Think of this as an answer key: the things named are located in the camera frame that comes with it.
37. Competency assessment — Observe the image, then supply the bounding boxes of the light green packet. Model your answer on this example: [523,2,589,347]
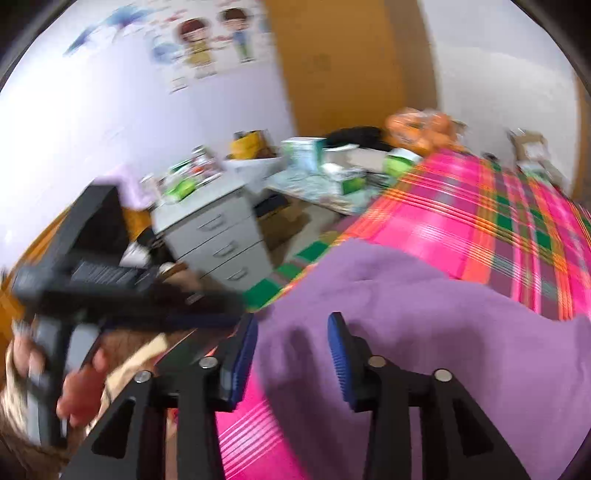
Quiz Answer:
[383,150,423,178]

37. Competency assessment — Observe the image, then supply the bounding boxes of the teal white carton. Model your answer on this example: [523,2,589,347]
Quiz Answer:
[281,137,326,171]

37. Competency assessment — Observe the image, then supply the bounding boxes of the purple fleece garment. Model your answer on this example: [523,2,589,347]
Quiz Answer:
[253,237,591,480]

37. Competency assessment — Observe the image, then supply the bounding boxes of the grey drawer cabinet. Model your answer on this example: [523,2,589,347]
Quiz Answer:
[152,178,273,294]

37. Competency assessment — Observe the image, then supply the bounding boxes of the pink green plaid blanket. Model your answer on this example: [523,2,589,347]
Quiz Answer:
[215,148,591,480]

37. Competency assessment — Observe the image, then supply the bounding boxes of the black cloth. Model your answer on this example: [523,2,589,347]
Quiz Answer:
[325,127,389,151]

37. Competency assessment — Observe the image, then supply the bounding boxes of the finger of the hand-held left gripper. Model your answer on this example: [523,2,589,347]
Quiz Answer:
[106,286,245,330]

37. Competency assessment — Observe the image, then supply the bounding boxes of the bag of oranges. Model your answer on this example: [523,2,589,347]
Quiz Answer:
[385,108,465,155]

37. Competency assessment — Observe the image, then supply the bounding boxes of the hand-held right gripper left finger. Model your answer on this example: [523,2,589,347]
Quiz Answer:
[60,314,259,480]

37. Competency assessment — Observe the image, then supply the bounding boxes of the cartoon wall sticker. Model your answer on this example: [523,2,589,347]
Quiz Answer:
[65,0,273,93]

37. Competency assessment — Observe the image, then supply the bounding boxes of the yellow bag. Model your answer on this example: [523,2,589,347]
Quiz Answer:
[231,130,269,160]

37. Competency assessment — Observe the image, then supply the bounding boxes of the person's left hand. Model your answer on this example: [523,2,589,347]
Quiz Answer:
[11,335,112,428]

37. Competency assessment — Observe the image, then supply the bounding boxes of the brown cardboard parcel box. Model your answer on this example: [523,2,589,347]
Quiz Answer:
[508,129,561,176]

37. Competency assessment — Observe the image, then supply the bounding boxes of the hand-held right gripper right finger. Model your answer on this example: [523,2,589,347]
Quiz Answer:
[327,312,532,480]

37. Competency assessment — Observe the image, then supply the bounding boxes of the green white medicine box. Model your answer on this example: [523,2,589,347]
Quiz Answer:
[339,168,370,195]

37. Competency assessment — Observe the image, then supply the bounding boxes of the wooden wardrobe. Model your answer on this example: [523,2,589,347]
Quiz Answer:
[263,0,437,139]

